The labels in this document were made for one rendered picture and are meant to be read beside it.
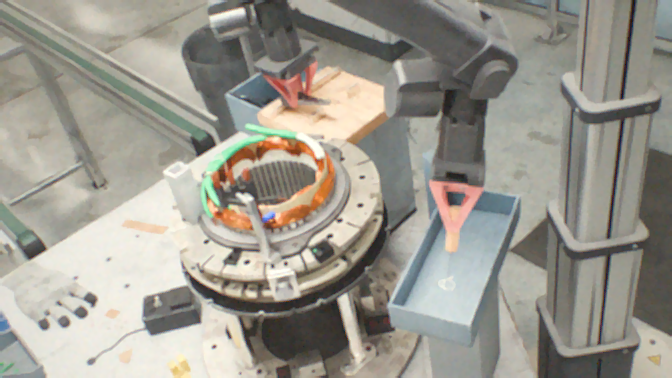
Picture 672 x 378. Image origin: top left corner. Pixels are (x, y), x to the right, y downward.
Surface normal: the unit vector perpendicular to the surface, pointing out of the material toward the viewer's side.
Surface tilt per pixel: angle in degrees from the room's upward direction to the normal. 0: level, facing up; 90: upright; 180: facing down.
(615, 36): 90
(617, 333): 90
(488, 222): 0
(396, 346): 0
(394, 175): 90
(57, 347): 0
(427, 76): 21
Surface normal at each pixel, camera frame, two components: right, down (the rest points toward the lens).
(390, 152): 0.72, 0.36
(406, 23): 0.11, 0.85
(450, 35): 0.04, 0.73
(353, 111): -0.15, -0.76
